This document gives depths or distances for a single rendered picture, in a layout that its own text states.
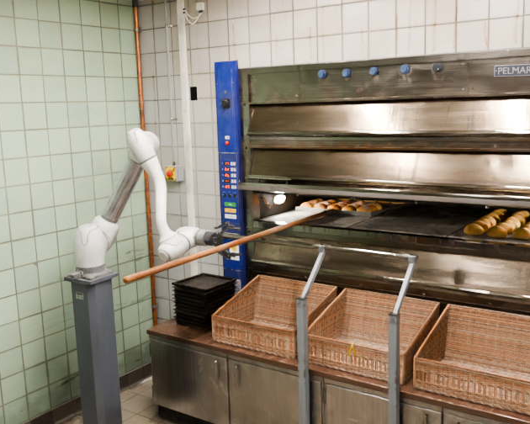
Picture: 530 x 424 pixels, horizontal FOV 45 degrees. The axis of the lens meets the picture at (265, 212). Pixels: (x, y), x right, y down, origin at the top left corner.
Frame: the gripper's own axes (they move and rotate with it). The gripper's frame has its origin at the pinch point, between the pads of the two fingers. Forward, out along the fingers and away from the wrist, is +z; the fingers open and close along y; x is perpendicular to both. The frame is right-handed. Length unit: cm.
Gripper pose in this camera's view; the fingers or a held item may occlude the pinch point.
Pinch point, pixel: (238, 241)
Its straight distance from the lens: 328.3
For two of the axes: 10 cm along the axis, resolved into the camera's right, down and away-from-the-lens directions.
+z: 8.3, 0.7, -5.6
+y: 0.3, 9.9, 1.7
